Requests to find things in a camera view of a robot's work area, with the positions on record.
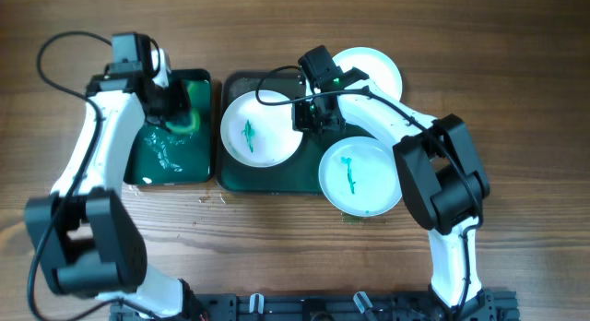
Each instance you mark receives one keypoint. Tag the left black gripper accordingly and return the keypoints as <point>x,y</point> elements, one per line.
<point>179,104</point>

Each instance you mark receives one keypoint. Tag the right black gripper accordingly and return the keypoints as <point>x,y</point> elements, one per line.
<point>300,122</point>

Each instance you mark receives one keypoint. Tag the green yellow sponge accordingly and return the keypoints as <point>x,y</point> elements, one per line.
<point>184,123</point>

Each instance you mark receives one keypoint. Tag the white plate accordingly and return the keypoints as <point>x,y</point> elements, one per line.
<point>380,68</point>
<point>358,176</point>
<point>258,135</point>

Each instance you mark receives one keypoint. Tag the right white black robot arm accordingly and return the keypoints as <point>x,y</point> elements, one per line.
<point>440,176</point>

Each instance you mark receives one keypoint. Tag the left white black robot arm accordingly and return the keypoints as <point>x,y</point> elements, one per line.
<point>86,244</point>

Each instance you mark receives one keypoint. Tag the small black water tray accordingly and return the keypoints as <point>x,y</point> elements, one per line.
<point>161,157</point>

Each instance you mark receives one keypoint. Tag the large dark green tray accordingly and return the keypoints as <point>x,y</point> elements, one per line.
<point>298,174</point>

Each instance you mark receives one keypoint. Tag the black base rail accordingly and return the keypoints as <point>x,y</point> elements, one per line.
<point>487,305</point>

